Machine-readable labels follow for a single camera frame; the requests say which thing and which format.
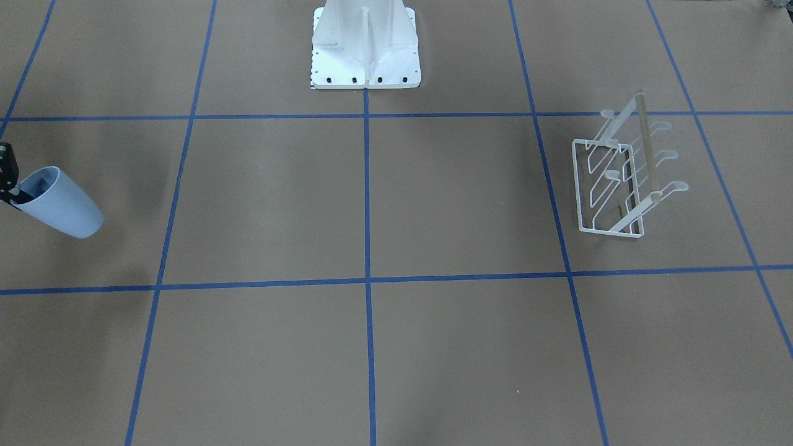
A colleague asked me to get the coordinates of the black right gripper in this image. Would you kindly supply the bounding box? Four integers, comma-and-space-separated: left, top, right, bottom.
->
1, 143, 32, 209

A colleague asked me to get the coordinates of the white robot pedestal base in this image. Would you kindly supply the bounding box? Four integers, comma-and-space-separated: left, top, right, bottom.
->
310, 1, 422, 90

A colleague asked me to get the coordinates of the light blue plastic cup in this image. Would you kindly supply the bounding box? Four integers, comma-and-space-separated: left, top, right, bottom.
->
18, 166, 104, 239

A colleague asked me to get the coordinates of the white wire cup holder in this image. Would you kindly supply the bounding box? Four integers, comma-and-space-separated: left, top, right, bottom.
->
571, 89, 690, 239

